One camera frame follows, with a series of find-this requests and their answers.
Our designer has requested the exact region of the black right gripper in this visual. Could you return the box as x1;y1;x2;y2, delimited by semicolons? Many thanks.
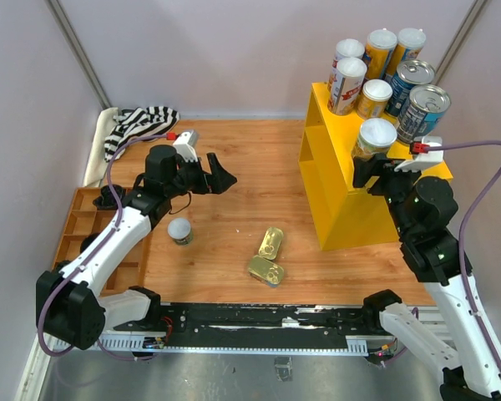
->
352;151;423;236

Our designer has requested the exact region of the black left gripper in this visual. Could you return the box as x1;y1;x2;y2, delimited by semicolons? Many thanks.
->
165;152;237;198

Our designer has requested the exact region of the yellow can white lid front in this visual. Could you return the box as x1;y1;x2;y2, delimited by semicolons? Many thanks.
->
351;118;397;160

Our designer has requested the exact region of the yellow wooden shelf cabinet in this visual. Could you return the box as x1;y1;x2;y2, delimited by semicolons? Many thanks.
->
297;81;454;252

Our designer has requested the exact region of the short green can white lid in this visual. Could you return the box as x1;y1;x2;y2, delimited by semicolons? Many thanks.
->
167;217;193;246

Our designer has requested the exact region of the small can white lid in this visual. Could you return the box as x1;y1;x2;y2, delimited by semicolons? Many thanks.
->
356;79;392;119

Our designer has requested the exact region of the gold sardine tin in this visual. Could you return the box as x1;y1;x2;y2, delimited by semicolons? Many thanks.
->
247;256;285;287
258;227;284;261

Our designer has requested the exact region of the blue can silver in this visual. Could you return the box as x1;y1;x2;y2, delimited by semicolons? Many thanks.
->
396;84;452;145
384;59;435;118

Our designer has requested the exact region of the tall can white lid front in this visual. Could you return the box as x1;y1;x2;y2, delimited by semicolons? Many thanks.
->
327;58;367;115

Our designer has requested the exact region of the tall can white lid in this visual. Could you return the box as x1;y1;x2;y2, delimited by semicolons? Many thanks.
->
362;28;397;80
327;58;367;115

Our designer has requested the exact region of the red label can white lid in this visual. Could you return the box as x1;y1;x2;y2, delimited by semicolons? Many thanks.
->
327;38;365;89

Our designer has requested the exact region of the tall yellow blue can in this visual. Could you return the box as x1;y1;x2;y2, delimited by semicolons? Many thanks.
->
384;28;427;83

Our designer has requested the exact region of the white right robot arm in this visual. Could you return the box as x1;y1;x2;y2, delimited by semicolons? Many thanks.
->
353;154;501;400

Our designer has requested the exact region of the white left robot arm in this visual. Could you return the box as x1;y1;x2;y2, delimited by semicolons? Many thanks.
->
36;145;237;356

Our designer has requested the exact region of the black striped cloth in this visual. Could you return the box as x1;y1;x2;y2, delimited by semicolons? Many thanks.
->
104;106;180;162

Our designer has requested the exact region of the black rolled belt top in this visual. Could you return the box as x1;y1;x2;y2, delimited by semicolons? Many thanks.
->
93;185;126;211

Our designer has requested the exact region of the black rolled belt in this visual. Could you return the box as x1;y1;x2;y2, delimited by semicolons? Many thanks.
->
79;233;99;253
93;185;126;211

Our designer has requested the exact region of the cream cloth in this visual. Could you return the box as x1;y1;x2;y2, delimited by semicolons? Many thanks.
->
83;107;119;187

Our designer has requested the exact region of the wooden compartment tray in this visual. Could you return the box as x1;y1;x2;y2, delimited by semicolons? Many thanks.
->
52;187;152;297

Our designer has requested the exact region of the black rolled belt middle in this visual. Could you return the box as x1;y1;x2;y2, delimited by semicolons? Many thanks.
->
79;233;99;253

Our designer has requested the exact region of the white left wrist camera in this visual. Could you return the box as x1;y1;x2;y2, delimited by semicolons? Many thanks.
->
172;129;200;162

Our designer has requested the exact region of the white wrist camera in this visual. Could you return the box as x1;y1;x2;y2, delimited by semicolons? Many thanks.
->
394;135;443;173
172;129;200;162

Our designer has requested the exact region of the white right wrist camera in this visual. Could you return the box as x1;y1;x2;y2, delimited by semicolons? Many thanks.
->
394;135;443;173

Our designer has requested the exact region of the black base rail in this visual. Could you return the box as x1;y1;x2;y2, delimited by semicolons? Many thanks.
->
114;302;390;336

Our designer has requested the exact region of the aluminium frame post right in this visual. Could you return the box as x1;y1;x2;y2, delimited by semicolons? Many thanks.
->
433;0;492;85

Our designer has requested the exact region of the aluminium frame post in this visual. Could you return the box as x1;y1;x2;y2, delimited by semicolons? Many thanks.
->
44;0;111;109
433;0;492;85

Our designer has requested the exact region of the aluminium frame post left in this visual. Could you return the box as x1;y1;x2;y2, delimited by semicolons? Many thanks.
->
44;0;111;109

